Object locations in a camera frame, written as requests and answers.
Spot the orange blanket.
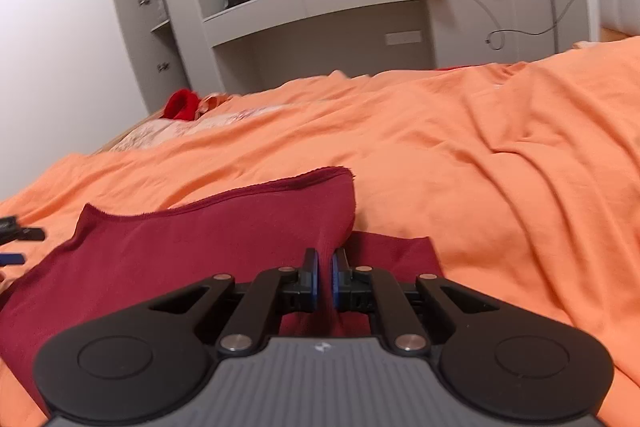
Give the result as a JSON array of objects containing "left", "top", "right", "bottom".
[{"left": 0, "top": 41, "right": 640, "bottom": 427}]

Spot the patterned peach pillow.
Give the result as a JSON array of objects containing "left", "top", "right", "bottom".
[{"left": 106, "top": 93, "right": 302, "bottom": 154}]

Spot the grey built-in wardrobe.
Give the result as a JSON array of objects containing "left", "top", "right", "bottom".
[{"left": 102, "top": 0, "right": 601, "bottom": 114}]

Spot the bright red cloth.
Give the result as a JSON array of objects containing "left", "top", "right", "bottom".
[{"left": 164, "top": 89, "right": 202, "bottom": 121}]

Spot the white wall socket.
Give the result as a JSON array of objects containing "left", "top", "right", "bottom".
[{"left": 384, "top": 31, "right": 424, "bottom": 46}]

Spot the dark red long-sleeved garment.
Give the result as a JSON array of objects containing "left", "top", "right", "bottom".
[{"left": 0, "top": 167, "right": 444, "bottom": 410}]

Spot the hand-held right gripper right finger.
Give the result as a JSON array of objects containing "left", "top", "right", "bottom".
[{"left": 331, "top": 248, "right": 501, "bottom": 356}]

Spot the black cable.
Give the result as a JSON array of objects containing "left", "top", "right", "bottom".
[{"left": 444, "top": 0, "right": 599, "bottom": 51}]

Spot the grey wardrobe door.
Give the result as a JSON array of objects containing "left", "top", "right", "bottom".
[{"left": 102, "top": 0, "right": 190, "bottom": 114}]

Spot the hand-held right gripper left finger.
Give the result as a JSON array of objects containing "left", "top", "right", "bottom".
[{"left": 150, "top": 248, "right": 321, "bottom": 354}]

